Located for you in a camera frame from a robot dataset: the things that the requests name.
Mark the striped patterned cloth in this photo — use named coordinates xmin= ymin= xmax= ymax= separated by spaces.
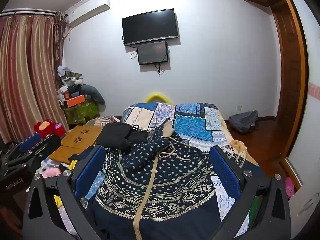
xmin=85 ymin=116 xmax=123 ymax=128

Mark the striped brown curtain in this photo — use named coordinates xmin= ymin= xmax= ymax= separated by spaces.
xmin=0 ymin=11 xmax=69 ymax=143

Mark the grey backpack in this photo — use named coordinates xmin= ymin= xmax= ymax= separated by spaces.
xmin=228 ymin=110 xmax=259 ymax=135

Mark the white air conditioner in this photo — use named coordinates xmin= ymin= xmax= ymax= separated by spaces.
xmin=65 ymin=0 xmax=110 ymax=28

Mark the navy patterned dress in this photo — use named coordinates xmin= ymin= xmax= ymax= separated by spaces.
xmin=86 ymin=119 xmax=222 ymax=240

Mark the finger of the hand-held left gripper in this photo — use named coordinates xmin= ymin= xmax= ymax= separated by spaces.
xmin=5 ymin=134 xmax=62 ymax=170
xmin=4 ymin=132 xmax=43 ymax=160

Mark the red plush toy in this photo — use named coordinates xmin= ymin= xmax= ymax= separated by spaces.
xmin=34 ymin=120 xmax=66 ymax=139

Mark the curtain rod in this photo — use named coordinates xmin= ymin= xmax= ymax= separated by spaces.
xmin=0 ymin=9 xmax=57 ymax=17

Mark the pile of clutter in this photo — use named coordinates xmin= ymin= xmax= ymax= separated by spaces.
xmin=57 ymin=65 xmax=88 ymax=103

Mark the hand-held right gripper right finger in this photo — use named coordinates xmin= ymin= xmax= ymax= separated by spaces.
xmin=209 ymin=145 xmax=292 ymax=240

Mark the black wall television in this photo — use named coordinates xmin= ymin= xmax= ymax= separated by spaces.
xmin=122 ymin=8 xmax=179 ymax=46

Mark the pink slipper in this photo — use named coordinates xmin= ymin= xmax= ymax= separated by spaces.
xmin=284 ymin=176 xmax=297 ymax=199

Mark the black folded garment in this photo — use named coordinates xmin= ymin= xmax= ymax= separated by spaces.
xmin=96 ymin=122 xmax=149 ymax=153

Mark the wooden lap table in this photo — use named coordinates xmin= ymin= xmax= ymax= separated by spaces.
xmin=49 ymin=126 xmax=103 ymax=165

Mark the wooden door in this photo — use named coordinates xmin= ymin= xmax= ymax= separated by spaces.
xmin=271 ymin=0 xmax=308 ymax=160

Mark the small black wall monitor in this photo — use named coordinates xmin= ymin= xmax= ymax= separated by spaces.
xmin=137 ymin=41 xmax=169 ymax=66

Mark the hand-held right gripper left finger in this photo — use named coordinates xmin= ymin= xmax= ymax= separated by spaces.
xmin=24 ymin=145 xmax=107 ymax=240

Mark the yellow ring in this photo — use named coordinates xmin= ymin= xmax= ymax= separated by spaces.
xmin=146 ymin=92 xmax=173 ymax=104

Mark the green cloth covered cabinet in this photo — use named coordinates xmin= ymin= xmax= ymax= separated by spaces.
xmin=62 ymin=100 xmax=100 ymax=125

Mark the orange box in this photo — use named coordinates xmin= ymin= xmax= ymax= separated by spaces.
xmin=65 ymin=94 xmax=87 ymax=108

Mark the pink plush toy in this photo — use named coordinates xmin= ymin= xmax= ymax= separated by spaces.
xmin=42 ymin=167 xmax=62 ymax=178

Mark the blue patchwork quilt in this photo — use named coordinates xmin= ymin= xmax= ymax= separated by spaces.
xmin=80 ymin=102 xmax=260 ymax=238

